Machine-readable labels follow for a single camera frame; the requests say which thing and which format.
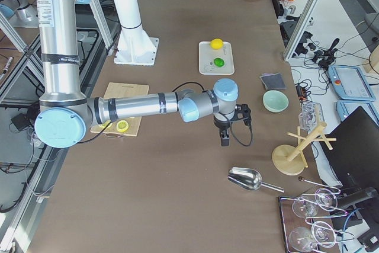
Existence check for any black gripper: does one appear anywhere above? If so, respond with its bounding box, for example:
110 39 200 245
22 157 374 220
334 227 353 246
213 104 252 146

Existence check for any yellow lemon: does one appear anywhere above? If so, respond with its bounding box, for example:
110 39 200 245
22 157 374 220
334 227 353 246
210 38 224 50

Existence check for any green lime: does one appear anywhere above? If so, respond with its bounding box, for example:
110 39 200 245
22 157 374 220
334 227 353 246
213 57 225 68

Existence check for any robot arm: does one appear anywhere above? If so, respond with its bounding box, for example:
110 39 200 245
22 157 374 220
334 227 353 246
34 0 252 148

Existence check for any beige rabbit tray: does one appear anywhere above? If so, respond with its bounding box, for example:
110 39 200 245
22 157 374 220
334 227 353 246
198 41 235 75

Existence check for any metal scoop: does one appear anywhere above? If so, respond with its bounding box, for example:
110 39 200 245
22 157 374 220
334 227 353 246
227 166 285 193

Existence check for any mint green bowl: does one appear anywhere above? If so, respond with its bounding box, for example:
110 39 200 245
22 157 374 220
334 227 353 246
263 90 289 113

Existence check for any wooden mug tree stand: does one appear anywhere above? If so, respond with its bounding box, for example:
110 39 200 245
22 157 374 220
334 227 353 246
272 105 337 175

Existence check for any grey folded cloth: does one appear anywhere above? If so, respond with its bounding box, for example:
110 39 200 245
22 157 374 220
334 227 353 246
260 73 287 91

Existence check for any clear glass mug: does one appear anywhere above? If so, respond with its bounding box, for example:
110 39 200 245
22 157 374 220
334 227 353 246
298 103 325 133

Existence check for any lemon slice on board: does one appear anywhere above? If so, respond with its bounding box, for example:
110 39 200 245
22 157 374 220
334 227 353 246
116 120 129 133

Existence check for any wine glass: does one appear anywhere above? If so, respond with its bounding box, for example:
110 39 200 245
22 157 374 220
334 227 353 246
314 188 338 212
289 226 317 252
311 221 336 248
292 197 318 218

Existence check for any wooden cutting board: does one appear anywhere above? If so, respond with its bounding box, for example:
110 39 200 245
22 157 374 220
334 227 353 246
90 82 149 137

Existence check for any blue teach pendant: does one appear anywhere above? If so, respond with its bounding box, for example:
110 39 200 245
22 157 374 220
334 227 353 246
327 65 376 102
336 100 378 124

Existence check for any black monitor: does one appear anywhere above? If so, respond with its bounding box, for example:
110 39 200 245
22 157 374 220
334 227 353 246
323 107 378 190

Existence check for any aluminium frame post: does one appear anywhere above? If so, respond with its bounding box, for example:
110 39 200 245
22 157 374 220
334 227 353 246
283 0 319 62

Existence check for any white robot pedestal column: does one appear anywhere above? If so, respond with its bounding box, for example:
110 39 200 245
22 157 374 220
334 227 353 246
114 0 159 66

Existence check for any black wire glass rack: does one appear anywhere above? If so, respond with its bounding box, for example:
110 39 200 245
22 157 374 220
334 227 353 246
278 187 355 252

